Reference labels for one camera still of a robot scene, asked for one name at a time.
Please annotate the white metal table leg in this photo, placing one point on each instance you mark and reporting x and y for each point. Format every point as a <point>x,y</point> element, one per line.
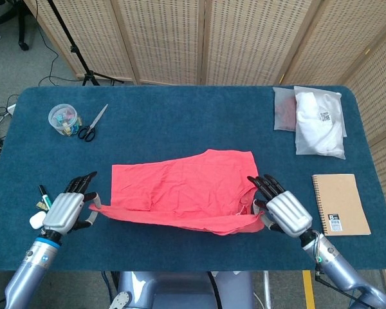
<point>267,289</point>

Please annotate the small gold binder clip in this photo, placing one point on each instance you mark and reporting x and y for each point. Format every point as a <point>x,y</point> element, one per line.
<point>40,206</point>

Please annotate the blue carpet table cover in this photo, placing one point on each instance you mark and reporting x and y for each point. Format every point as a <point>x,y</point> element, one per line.
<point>193,103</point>

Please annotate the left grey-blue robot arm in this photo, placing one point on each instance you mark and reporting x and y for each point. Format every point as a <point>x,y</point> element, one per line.
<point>29,273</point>

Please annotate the black office chair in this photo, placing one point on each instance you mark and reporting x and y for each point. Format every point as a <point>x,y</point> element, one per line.
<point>22,32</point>

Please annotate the clear jar of coloured clips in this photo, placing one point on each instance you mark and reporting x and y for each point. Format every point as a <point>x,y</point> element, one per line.
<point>62,117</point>

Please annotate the white earbuds case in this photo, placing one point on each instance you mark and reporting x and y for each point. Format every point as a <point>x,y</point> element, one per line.
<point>35,222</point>

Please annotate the grey-blue robot torso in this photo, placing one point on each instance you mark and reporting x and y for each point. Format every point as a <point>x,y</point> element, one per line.
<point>180,289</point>

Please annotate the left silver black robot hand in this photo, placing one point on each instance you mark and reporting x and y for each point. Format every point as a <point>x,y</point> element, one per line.
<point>62,210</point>

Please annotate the frosted bag with dark-red garment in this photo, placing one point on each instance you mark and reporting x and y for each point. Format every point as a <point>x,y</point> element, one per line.
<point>284,111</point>

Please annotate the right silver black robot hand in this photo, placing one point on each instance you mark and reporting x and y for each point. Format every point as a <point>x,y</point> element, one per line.
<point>288,212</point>

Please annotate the black tripod stand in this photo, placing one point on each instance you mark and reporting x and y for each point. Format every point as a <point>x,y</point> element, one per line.
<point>71,49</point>

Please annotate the red t-shirt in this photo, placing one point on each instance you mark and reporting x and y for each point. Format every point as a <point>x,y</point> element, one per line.
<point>180,183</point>

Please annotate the white power strip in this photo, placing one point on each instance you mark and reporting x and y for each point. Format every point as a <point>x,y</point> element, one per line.
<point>11,110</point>

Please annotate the white green marker pen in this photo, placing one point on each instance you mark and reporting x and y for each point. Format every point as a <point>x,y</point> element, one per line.
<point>45,194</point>

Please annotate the bagged white garment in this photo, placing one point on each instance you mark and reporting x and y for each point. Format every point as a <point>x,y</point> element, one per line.
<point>315,135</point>

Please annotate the brown spiral notebook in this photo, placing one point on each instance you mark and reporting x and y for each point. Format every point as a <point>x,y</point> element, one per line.
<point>341,199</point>

